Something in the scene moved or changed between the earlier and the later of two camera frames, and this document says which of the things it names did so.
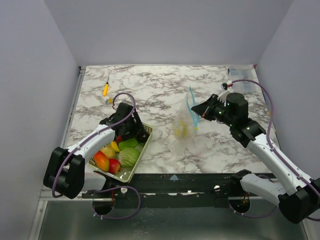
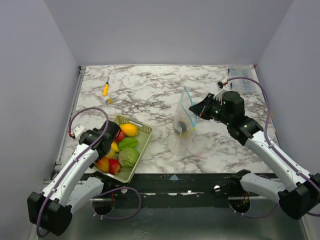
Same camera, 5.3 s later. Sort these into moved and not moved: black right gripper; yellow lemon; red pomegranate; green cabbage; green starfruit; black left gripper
Moved: yellow lemon; black left gripper
Not moved: black right gripper; green cabbage; red pomegranate; green starfruit
